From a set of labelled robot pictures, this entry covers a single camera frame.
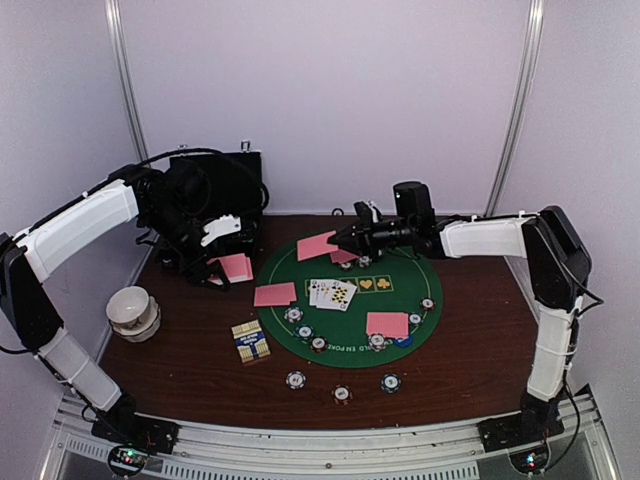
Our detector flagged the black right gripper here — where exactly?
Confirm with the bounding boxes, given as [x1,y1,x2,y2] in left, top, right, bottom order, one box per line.
[327,209,415,263]

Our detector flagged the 10 chips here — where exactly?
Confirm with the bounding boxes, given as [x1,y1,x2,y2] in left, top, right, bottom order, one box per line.
[357,256,372,268]
[283,306,304,324]
[368,334,387,352]

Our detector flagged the pink playing card deck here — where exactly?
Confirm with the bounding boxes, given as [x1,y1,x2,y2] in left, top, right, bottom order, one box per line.
[208,253,253,284]

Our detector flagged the pink cards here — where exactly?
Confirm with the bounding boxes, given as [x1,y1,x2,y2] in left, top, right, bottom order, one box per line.
[366,312,409,339]
[253,282,297,307]
[296,230,358,264]

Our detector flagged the face up community cards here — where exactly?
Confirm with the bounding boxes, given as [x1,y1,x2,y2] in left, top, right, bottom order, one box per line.
[308,279,357,312]

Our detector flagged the blue white 10 chip stack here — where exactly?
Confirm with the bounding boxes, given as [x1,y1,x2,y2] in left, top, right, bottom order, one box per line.
[285,370,306,390]

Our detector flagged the blue green 50 chip stack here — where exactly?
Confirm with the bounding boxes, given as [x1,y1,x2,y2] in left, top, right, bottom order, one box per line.
[380,373,402,394]

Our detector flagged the red black 100 chip stack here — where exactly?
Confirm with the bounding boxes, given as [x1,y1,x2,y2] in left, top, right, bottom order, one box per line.
[332,385,353,405]

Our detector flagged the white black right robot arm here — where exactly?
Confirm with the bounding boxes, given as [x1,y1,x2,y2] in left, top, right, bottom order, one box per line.
[329,198,592,442]

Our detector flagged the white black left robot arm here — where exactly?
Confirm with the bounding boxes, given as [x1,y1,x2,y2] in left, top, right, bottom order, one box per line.
[1,160,241,444]

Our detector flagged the white left wrist cover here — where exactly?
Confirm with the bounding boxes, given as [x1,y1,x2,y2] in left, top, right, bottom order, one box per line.
[200,215,242,247]

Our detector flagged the round green poker mat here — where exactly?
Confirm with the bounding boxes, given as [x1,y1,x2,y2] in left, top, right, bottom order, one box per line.
[256,241,443,369]

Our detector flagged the white ceramic bowl stack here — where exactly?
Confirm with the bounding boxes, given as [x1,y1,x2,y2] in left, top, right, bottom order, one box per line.
[106,286,161,343]

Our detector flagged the card deck holder box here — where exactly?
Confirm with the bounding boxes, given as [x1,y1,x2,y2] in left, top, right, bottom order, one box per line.
[231,320,271,364]

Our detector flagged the black poker chip case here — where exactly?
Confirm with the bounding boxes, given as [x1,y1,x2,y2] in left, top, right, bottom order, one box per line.
[153,148,270,257]

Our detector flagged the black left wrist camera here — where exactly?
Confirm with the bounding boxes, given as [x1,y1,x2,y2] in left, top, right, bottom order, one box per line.
[165,159,211,216]

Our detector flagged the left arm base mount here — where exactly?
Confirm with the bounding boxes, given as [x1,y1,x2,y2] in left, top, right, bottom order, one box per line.
[91,411,179,454]

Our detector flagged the aluminium front rail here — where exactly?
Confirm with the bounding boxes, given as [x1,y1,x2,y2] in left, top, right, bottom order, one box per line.
[42,383,621,480]

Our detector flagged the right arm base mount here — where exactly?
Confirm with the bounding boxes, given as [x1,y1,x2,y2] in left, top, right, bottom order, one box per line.
[477,403,564,453]

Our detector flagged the left aluminium frame post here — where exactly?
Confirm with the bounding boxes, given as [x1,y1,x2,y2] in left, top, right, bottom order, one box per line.
[104,0,148,161]

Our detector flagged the aluminium frame post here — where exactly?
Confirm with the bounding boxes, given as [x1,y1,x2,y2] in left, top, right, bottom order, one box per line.
[104,0,148,161]
[484,0,545,216]

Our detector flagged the right aluminium frame post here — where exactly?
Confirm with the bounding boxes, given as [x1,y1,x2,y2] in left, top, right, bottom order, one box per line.
[484,0,545,216]

